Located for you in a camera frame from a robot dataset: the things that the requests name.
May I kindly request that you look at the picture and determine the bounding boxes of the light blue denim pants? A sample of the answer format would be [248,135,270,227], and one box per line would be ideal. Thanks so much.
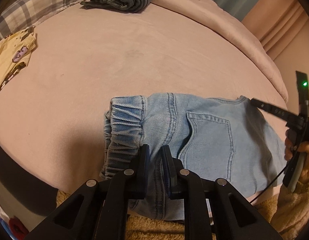
[100,93,286,220]

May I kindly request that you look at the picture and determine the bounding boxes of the right hand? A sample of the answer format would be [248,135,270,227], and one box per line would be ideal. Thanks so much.
[284,130,309,184]

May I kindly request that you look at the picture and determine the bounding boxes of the brown fuzzy rug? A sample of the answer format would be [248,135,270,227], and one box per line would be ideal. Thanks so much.
[55,189,280,240]

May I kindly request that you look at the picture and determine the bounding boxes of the beige fleece sleeve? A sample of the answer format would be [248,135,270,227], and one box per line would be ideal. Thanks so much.
[270,182,309,239]

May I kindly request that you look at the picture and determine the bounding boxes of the pink bed sheet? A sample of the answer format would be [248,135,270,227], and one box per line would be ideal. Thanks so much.
[0,4,288,192]

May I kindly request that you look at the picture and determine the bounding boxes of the yellow printed garment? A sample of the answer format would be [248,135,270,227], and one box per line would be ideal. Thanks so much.
[0,27,36,91]

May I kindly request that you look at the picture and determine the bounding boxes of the plaid pillow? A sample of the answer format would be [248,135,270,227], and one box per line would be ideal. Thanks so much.
[0,0,82,40]

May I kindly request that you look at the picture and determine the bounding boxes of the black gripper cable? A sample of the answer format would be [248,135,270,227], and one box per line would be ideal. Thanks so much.
[249,142,309,204]

